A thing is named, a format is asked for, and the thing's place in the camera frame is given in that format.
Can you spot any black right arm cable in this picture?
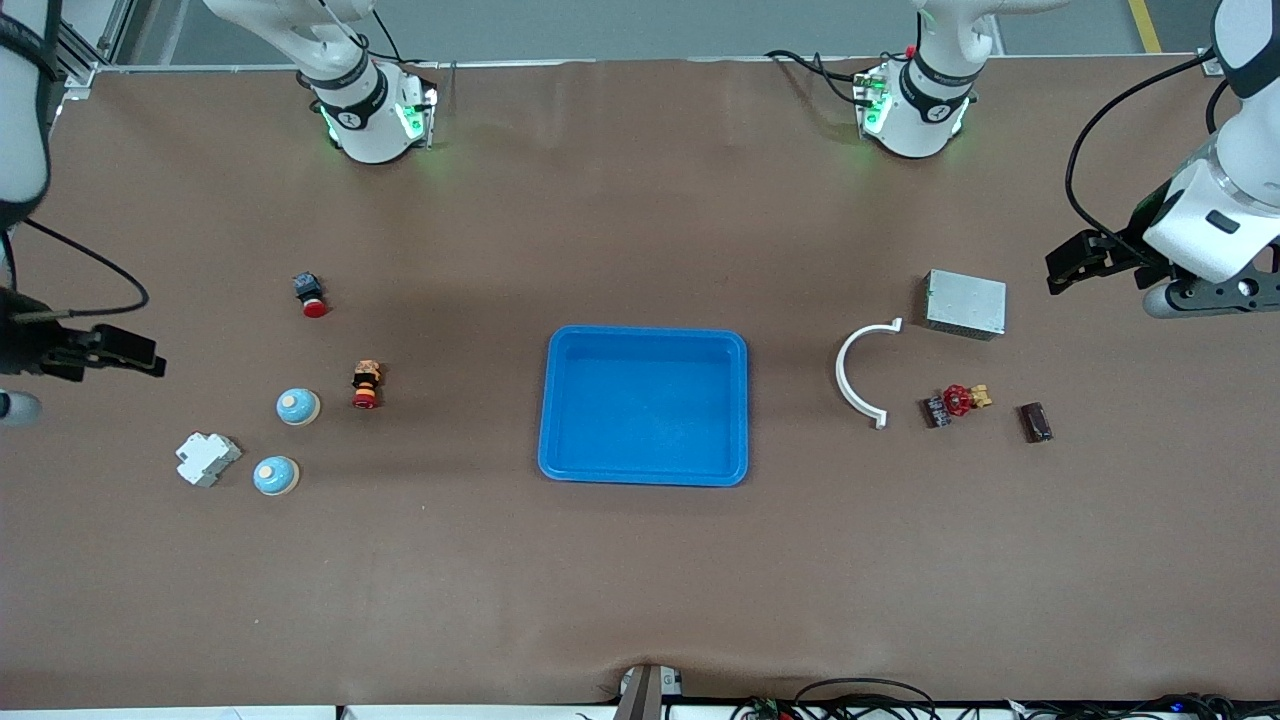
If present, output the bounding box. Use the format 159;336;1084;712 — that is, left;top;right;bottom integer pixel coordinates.
0;215;151;321

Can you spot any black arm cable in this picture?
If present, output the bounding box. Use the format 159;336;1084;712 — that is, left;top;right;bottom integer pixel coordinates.
1065;50;1231;263
0;215;151;321

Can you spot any light blue service bell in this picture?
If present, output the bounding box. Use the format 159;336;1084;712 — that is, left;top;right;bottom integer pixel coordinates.
252;455;301;498
276;387;321;428

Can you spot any grey metal clamp bracket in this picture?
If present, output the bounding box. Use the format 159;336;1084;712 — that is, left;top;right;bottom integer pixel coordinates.
612;664;687;720

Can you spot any black base power cable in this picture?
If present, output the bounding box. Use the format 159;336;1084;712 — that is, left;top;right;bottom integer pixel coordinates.
765;48;871;106

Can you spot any white curved pipe clamp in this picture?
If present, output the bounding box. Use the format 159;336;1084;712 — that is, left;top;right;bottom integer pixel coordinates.
835;317;904;431

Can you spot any silver metal box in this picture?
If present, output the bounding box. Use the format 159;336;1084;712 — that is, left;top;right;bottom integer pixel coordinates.
924;269;1008;342

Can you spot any blue plastic tray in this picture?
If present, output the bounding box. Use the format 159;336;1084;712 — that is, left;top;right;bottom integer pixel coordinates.
538;326;749;488

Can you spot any black cable bundle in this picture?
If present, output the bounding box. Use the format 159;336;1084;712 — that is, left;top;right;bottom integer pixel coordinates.
730;678;1280;720

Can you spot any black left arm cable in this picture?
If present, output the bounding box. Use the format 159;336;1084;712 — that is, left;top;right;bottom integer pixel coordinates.
1065;50;1231;263

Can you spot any white circuit breaker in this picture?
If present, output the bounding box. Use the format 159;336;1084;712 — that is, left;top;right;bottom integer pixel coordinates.
176;432;243;488

